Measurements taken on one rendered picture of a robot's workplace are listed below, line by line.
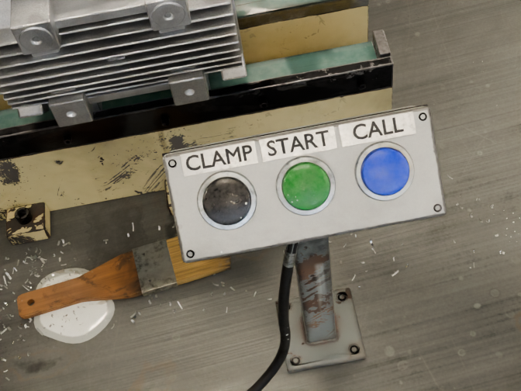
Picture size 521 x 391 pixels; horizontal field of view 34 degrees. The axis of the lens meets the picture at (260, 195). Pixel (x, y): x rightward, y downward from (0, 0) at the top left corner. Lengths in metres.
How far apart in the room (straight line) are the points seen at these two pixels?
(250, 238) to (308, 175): 0.05
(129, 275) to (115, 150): 0.12
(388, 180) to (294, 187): 0.06
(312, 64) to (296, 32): 0.08
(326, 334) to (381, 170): 0.26
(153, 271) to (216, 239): 0.28
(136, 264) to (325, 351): 0.20
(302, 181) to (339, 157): 0.03
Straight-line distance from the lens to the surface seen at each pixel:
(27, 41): 0.67
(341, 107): 0.81
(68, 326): 0.82
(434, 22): 0.99
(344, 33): 0.89
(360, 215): 0.54
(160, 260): 0.82
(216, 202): 0.53
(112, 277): 0.83
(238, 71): 0.74
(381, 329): 0.78
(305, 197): 0.53
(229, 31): 0.68
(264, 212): 0.54
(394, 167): 0.53
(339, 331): 0.77
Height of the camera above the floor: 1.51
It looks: 57 degrees down
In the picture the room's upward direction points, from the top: 11 degrees counter-clockwise
